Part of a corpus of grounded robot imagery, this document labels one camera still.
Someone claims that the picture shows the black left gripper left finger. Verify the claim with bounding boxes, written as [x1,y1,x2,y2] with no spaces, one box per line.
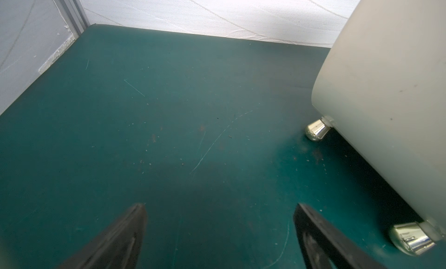
[58,204,147,269]

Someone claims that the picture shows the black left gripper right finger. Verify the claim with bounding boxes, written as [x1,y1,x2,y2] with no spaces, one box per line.
[293,204,385,269]

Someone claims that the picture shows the cream round drawer cabinet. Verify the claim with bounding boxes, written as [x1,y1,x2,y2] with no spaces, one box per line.
[311,0,446,233]

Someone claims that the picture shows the chrome cabinet foot front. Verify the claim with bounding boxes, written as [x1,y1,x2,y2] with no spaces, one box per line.
[389,221,446,256]

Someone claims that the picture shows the chrome cabinet foot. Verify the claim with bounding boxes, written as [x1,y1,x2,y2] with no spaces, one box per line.
[389,221,446,256]
[305,117,333,142]

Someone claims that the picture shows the chrome cabinet foot rear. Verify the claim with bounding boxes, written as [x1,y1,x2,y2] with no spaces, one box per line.
[305,117,333,142]

